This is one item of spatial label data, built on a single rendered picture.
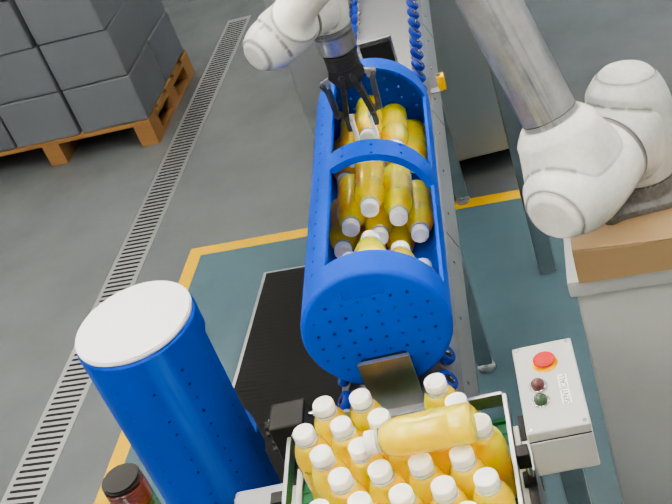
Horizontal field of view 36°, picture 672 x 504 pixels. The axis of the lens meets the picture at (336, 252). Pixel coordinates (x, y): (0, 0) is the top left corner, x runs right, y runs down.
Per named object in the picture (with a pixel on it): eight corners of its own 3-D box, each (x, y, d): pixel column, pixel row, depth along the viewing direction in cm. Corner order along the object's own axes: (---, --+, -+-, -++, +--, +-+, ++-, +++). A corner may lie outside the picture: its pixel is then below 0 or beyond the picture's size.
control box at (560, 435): (579, 378, 179) (569, 335, 173) (601, 465, 163) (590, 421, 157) (522, 390, 181) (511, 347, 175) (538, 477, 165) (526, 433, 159)
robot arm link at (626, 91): (692, 150, 200) (686, 48, 187) (653, 202, 190) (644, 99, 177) (614, 139, 210) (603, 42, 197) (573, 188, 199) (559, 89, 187)
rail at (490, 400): (504, 402, 187) (501, 390, 185) (504, 405, 186) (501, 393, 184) (296, 444, 194) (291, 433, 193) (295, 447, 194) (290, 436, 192)
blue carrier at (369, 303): (440, 141, 267) (414, 43, 251) (468, 371, 196) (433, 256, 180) (335, 166, 272) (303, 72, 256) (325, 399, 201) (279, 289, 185)
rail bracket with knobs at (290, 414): (330, 431, 202) (314, 394, 196) (329, 459, 196) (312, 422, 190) (282, 441, 204) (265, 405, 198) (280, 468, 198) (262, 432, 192)
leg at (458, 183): (470, 195, 414) (432, 58, 379) (471, 203, 409) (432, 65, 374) (456, 199, 415) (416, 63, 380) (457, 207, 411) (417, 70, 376)
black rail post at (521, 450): (535, 472, 178) (526, 441, 174) (538, 486, 176) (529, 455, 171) (523, 475, 179) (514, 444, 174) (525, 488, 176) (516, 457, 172)
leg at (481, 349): (494, 360, 335) (449, 206, 300) (496, 372, 330) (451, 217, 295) (477, 363, 336) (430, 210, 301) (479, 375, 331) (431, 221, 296)
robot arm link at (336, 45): (311, 24, 228) (319, 47, 231) (309, 41, 220) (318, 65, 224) (350, 12, 226) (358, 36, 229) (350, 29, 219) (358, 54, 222)
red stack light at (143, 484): (155, 478, 160) (145, 462, 158) (148, 511, 155) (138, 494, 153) (118, 486, 161) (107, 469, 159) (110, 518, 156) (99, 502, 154)
